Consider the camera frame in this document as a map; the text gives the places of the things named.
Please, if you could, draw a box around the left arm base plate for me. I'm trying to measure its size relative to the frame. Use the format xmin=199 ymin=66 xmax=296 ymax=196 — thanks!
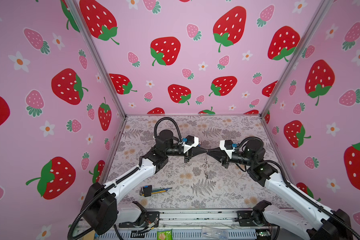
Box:
xmin=118 ymin=211 xmax=160 ymax=228

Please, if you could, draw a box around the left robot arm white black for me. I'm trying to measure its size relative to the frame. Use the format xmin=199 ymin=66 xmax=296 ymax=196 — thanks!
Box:
xmin=67 ymin=117 xmax=207 ymax=240

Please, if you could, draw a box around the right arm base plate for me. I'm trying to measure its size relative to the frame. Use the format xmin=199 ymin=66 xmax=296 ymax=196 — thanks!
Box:
xmin=235 ymin=209 xmax=275 ymax=227

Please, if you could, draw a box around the green packet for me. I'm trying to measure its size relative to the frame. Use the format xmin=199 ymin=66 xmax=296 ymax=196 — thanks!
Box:
xmin=157 ymin=230 xmax=173 ymax=240

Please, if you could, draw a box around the clear plastic bag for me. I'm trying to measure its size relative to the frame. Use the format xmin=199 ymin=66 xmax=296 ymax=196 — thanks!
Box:
xmin=202 ymin=227 xmax=229 ymax=240

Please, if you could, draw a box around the aluminium rail frame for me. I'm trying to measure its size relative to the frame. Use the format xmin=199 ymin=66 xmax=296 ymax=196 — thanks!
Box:
xmin=74 ymin=208 xmax=328 ymax=240

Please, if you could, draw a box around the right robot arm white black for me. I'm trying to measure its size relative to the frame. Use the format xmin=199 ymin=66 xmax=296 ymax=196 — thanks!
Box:
xmin=207 ymin=137 xmax=360 ymax=240

